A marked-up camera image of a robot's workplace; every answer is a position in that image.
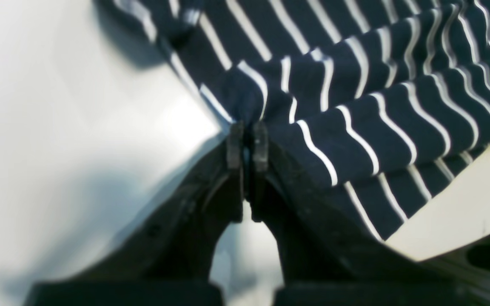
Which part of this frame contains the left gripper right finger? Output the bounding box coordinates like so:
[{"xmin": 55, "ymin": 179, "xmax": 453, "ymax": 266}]
[{"xmin": 249, "ymin": 122, "xmax": 471, "ymax": 306}]

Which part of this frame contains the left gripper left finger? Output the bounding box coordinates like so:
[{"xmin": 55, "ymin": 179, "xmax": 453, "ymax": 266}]
[{"xmin": 25, "ymin": 122, "xmax": 245, "ymax": 306}]

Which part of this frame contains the navy white striped t-shirt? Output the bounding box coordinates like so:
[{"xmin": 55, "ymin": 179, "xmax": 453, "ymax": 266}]
[{"xmin": 98, "ymin": 0, "xmax": 490, "ymax": 241}]

